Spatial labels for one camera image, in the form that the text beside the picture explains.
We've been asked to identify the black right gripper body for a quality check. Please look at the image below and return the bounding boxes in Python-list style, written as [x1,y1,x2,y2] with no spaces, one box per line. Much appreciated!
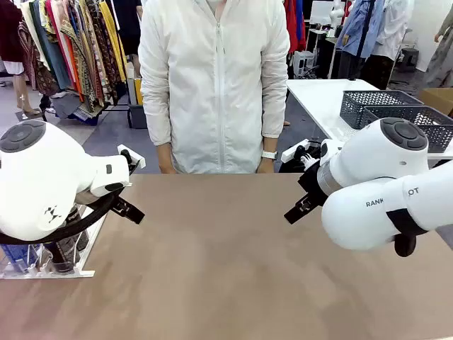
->
[298,164,331,207]

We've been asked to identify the mannequin in gray dress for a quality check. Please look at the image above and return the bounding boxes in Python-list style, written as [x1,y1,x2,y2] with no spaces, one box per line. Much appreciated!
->
[424,6,453,89]

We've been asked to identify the white can dispenser rack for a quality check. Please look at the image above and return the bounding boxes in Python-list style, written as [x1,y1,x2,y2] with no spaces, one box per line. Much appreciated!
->
[0,212,107,281]

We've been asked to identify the blue shirt on stand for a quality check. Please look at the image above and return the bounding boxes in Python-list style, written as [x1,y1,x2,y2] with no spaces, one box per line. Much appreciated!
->
[335,0,385,60]

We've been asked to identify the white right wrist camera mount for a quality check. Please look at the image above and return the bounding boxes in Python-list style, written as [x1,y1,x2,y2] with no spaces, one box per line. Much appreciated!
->
[281,140,340,168]

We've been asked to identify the mannequin in maroon dress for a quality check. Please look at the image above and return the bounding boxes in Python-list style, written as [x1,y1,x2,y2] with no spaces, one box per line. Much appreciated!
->
[0,0,42,118]

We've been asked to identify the white shirt on stand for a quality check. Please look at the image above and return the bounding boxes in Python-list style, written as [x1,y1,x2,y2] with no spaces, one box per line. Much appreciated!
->
[371,0,411,61]

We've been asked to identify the white paper roll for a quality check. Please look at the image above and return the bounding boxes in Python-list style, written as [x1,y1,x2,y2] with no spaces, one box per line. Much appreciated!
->
[126,77,137,106]

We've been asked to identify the white table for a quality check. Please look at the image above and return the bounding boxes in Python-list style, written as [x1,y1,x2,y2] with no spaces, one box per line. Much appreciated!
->
[285,78,453,160]

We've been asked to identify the red hanging garments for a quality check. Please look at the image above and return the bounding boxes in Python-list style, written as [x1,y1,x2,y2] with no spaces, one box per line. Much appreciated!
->
[282,0,307,54]

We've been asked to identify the cardboard box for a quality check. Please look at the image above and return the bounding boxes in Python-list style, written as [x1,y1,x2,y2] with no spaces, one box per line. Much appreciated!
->
[419,87,453,118]

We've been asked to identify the black Pepsi can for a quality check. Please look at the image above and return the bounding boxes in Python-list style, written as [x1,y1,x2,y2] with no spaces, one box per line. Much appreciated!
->
[45,237,77,276]
[65,206,90,253]

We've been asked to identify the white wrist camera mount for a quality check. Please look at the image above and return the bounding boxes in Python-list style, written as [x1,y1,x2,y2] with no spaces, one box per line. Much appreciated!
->
[116,144,147,174]
[281,140,340,168]

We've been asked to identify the white computer tower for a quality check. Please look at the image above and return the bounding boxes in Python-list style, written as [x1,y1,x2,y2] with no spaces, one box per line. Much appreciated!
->
[292,50,316,77]

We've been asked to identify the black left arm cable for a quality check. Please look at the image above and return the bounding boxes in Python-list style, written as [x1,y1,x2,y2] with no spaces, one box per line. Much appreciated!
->
[0,191,120,245]

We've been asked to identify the clothes rack with colourful garments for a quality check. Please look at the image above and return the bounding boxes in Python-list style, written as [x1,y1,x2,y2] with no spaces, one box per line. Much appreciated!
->
[17,0,128,118]

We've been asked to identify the gray storage bin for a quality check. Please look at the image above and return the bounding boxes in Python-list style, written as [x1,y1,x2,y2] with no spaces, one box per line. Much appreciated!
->
[127,102,148,129]

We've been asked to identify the black step stool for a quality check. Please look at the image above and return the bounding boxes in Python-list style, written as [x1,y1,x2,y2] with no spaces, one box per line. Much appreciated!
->
[401,47,420,74]

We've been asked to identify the patterned fabric pile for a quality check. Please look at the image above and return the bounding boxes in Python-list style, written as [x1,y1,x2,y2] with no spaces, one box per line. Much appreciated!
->
[52,93,104,125]

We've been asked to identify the person's left forearm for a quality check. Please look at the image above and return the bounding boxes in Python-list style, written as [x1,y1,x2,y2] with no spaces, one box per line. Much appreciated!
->
[260,135,279,154]

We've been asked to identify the gray woven plastic basket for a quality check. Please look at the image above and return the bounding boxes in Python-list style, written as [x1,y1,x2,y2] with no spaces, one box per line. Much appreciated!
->
[339,90,425,130]
[363,105,453,154]

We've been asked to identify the person torso in white jacket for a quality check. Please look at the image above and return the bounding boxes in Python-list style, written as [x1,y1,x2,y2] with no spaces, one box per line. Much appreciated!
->
[137,0,291,174]

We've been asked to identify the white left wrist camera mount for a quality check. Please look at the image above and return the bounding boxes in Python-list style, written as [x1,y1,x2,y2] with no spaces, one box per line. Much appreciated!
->
[116,144,147,174]

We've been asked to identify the person's right forearm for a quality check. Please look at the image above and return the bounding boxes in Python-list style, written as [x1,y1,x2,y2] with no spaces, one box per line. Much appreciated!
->
[155,143,175,164]

